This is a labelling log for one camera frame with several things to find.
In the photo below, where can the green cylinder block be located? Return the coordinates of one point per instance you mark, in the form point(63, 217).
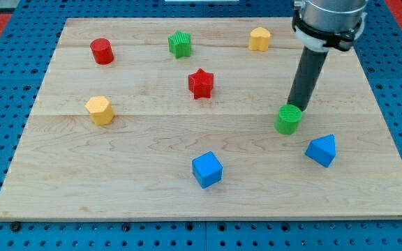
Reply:
point(288, 119)

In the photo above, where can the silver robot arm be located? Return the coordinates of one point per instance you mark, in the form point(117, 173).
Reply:
point(324, 24)

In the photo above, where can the blue cube block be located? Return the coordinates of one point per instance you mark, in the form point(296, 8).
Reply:
point(207, 169)

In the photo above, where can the red star block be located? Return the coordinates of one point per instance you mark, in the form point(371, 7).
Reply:
point(201, 84)

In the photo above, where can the wooden board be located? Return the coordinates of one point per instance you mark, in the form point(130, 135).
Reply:
point(139, 167)

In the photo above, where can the green star block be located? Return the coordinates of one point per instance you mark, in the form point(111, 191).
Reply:
point(179, 44)

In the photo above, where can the yellow hexagon block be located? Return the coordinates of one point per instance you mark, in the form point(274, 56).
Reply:
point(100, 110)

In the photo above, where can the red cylinder block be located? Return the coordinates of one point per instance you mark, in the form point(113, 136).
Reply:
point(102, 51)

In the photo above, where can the blue triangular prism block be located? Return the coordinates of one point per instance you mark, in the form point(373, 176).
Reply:
point(322, 150)

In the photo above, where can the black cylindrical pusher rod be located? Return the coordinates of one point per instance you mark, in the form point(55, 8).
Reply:
point(308, 71)

